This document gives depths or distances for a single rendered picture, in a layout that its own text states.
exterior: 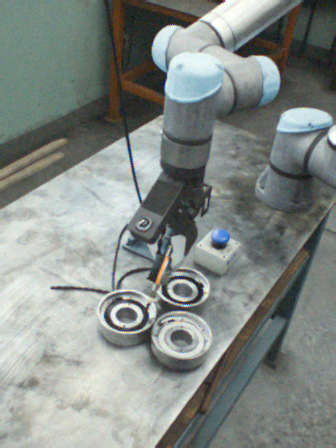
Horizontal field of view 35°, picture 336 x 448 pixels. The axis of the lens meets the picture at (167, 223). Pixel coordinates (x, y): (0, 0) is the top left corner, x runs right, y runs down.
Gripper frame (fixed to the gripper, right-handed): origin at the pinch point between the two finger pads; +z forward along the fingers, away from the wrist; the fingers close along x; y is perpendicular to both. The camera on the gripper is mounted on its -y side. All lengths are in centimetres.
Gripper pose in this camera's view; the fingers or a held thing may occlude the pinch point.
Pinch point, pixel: (164, 263)
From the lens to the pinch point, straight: 91.2
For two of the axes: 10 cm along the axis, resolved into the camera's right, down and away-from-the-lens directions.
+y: 5.0, -4.9, 7.1
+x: -8.6, -3.8, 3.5
